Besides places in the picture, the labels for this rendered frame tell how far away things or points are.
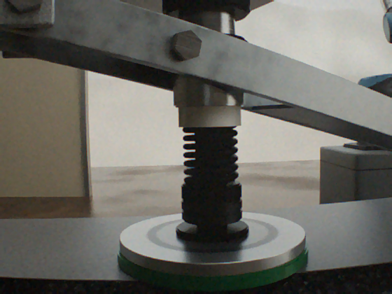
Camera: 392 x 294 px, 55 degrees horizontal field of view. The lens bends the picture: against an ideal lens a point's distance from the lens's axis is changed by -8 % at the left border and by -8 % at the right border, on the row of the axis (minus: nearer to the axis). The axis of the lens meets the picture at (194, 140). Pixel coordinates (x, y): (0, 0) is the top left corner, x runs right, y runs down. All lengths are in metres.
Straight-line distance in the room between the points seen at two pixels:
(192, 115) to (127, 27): 0.12
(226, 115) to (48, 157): 5.24
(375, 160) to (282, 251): 1.13
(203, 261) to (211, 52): 0.20
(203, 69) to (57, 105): 5.20
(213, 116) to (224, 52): 0.07
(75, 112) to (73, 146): 0.45
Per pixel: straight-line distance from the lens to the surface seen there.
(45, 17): 0.34
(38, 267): 0.47
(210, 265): 0.38
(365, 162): 1.49
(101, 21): 0.37
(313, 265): 0.45
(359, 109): 0.51
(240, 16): 0.48
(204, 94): 0.42
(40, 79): 5.66
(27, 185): 5.77
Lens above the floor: 0.98
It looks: 3 degrees down
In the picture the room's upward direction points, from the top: 2 degrees counter-clockwise
